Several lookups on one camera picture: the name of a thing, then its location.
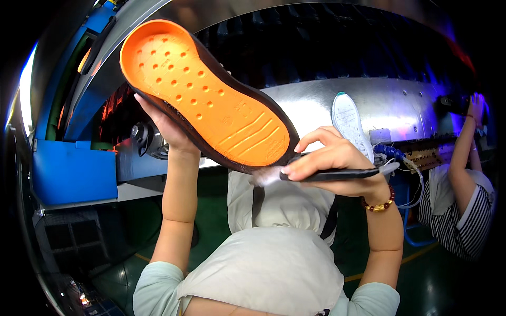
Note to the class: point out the person's right hand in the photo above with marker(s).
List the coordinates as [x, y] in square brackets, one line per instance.
[348, 158]

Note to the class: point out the person's left hand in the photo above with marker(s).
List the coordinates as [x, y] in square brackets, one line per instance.
[174, 138]

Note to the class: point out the black brush with white bristles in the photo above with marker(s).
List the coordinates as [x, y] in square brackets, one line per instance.
[336, 174]

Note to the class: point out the black shoe with orange sole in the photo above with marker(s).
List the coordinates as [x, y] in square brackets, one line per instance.
[205, 98]

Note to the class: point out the black motor knob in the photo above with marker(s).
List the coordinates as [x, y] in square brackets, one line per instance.
[148, 140]

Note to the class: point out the white shoe sole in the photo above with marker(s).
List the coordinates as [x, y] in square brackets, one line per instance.
[350, 122]

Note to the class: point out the steel conveyor machine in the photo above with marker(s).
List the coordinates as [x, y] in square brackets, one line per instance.
[379, 98]

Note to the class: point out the blue stool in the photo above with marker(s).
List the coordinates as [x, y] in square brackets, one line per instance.
[415, 233]

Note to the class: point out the blue metal box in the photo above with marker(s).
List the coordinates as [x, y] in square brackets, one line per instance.
[73, 172]

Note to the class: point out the person's body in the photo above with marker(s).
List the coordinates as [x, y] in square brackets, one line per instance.
[261, 272]

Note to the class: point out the blue machine frame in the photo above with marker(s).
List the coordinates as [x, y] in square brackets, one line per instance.
[59, 87]

